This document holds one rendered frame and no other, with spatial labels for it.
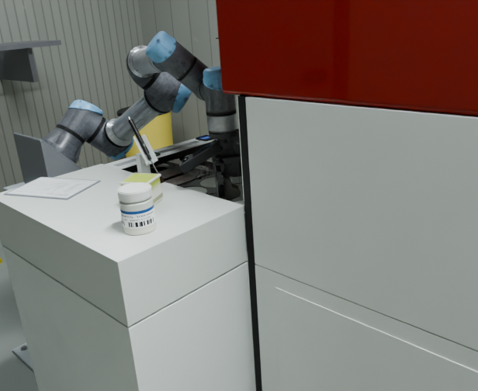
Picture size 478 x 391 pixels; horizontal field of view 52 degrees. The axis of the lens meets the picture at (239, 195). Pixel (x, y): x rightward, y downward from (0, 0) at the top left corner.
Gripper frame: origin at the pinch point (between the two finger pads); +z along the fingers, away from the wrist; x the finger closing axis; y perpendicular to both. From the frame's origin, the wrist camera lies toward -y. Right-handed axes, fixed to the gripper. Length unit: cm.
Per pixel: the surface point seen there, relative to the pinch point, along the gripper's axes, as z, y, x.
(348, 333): 17.0, 21.4, -37.9
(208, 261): 4.1, -5.6, -22.5
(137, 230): -6.4, -19.8, -25.2
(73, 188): -5.6, -38.6, 10.4
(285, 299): 15.2, 11.2, -24.8
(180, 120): 40, -2, 320
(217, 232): -1.6, -2.9, -20.4
